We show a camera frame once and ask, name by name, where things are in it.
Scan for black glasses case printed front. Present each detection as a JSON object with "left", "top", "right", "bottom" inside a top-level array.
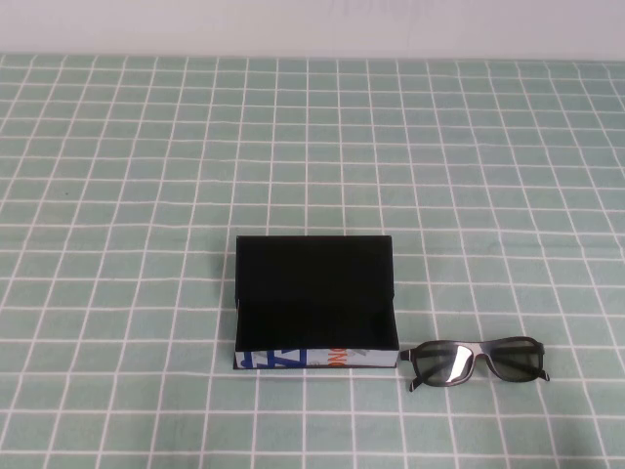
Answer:
[{"left": 229, "top": 234, "right": 402, "bottom": 373}]

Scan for black sunglasses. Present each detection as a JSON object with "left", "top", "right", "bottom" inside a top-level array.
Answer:
[{"left": 398, "top": 335, "right": 553, "bottom": 394}]

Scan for green checkered tablecloth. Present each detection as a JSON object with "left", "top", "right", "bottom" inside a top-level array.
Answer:
[{"left": 0, "top": 52, "right": 625, "bottom": 469}]

